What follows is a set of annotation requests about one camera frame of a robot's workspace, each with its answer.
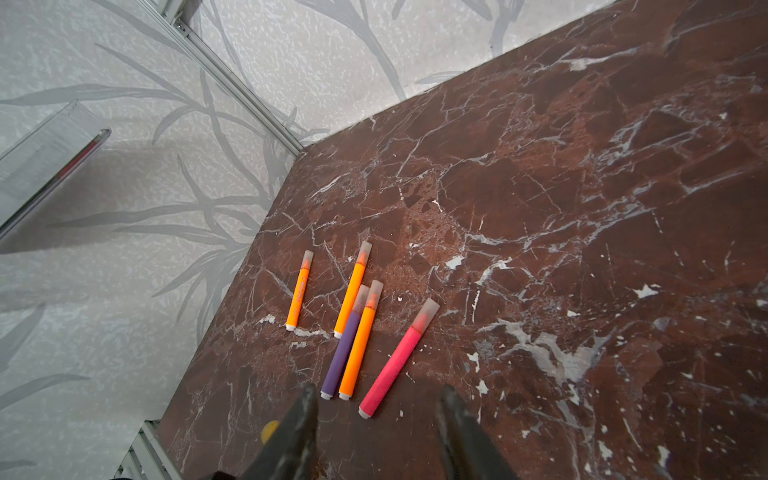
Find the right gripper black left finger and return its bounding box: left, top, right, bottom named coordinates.
left=239, top=384, right=318, bottom=479

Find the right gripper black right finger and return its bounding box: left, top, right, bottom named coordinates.
left=436, top=385, right=518, bottom=479

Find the purple highlighter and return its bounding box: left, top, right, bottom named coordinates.
left=320, top=285, right=370, bottom=400

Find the orange highlighter pair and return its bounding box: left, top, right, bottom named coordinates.
left=334, top=241, right=372, bottom=339
left=285, top=250, right=314, bottom=331

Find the yellow toy shovel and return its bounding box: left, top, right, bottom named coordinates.
left=260, top=420, right=280, bottom=444

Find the clear plastic wall tray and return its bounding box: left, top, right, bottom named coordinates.
left=1, top=101, right=112, bottom=236

